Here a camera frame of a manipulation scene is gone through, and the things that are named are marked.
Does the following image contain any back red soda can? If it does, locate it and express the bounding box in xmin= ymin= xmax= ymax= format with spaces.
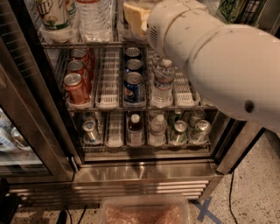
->
xmin=71 ymin=48 xmax=95 ymax=73

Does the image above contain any blue pepsi can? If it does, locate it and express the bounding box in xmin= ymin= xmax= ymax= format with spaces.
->
xmin=124 ymin=47 xmax=142 ymax=60
xmin=125 ymin=59 xmax=143 ymax=74
xmin=124 ymin=72 xmax=144 ymax=103

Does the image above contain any green 7up bottle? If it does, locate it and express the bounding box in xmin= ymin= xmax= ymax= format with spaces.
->
xmin=35 ymin=0 xmax=70 ymax=31

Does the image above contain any front blue pepsi can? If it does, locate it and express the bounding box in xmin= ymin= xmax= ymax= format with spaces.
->
xmin=124 ymin=72 xmax=144 ymax=103

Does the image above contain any left green can bottom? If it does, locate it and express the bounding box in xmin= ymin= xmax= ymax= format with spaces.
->
xmin=170 ymin=120 xmax=187 ymax=144

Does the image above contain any clear water bottle top shelf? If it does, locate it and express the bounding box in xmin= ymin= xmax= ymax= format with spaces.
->
xmin=75 ymin=0 xmax=112 ymax=43

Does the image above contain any red soda can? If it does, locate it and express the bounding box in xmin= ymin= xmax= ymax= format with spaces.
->
xmin=71 ymin=48 xmax=95 ymax=73
xmin=66 ymin=59 xmax=92 ymax=91
xmin=64 ymin=73 xmax=90 ymax=104

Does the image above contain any clear plastic bin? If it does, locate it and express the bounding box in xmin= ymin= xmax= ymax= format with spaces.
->
xmin=99 ymin=194 xmax=191 ymax=224

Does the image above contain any empty white shelf tray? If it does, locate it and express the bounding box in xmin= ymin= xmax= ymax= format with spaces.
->
xmin=95 ymin=48 xmax=120 ymax=109

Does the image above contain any dark juice bottle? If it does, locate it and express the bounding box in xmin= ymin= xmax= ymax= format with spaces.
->
xmin=128 ymin=114 xmax=144 ymax=146

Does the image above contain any silver can bottom shelf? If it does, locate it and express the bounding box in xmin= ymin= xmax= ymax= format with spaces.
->
xmin=82 ymin=121 xmax=101 ymax=142

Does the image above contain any water bottle middle shelf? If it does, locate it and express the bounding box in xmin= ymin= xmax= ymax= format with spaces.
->
xmin=151 ymin=59 xmax=175 ymax=108

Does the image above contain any middle blue pepsi can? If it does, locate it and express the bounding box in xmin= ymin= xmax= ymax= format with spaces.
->
xmin=125 ymin=59 xmax=143 ymax=74

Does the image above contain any back blue pepsi can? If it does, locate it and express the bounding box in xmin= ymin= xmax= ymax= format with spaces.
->
xmin=124 ymin=47 xmax=142 ymax=60

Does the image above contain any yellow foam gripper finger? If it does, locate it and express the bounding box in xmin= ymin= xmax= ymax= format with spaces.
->
xmin=123 ymin=1 xmax=155 ymax=37

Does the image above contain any middle red soda can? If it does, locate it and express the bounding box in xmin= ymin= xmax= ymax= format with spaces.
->
xmin=66 ymin=59 xmax=92 ymax=91

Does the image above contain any water bottle bottom shelf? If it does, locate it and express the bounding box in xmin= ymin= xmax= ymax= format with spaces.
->
xmin=149 ymin=114 xmax=167 ymax=146

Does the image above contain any glass fridge door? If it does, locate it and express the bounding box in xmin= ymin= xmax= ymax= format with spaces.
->
xmin=0 ymin=0 xmax=74 ymax=185

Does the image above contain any green tall can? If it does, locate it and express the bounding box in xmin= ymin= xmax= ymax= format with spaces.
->
xmin=218 ymin=0 xmax=267 ymax=25

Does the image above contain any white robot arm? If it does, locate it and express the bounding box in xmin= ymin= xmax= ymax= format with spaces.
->
xmin=123 ymin=0 xmax=280 ymax=133

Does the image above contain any steel fridge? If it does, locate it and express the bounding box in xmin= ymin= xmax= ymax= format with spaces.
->
xmin=8 ymin=0 xmax=280 ymax=205

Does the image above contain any front red soda can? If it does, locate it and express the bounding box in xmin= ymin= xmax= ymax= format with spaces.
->
xmin=64 ymin=73 xmax=90 ymax=104

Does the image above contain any black power cable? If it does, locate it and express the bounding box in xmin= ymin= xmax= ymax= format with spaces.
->
xmin=227 ymin=171 xmax=240 ymax=224

